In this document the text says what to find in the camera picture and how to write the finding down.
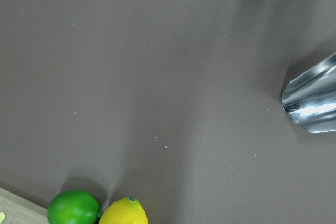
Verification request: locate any metal ice scoop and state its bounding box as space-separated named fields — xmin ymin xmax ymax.
xmin=281 ymin=54 xmax=335 ymax=134

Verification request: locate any wooden cutting board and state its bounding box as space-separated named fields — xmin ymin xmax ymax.
xmin=1 ymin=188 xmax=48 ymax=223

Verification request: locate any yellow lemon front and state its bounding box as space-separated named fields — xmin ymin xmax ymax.
xmin=99 ymin=196 xmax=149 ymax=224

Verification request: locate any yellow plastic knife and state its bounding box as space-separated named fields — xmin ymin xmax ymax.
xmin=0 ymin=212 xmax=6 ymax=224

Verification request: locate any green lime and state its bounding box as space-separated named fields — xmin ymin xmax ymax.
xmin=47 ymin=190 xmax=102 ymax=223

